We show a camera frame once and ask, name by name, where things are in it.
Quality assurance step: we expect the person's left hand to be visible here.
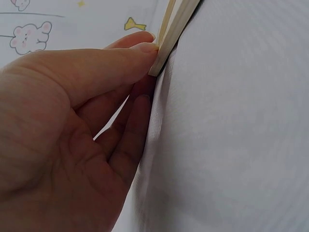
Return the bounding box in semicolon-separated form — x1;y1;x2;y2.
0;31;159;232

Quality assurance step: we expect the wooden chopstick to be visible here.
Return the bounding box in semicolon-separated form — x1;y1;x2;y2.
157;0;177;48
148;0;201;77

